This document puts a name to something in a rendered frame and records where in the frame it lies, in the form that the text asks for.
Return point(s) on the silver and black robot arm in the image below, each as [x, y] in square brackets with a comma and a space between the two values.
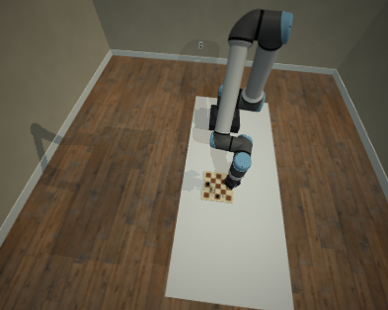
[271, 29]

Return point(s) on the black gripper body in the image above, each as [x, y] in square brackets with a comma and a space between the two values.
[230, 183]

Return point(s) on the brown and cream chessboard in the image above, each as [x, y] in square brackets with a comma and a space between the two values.
[215, 180]

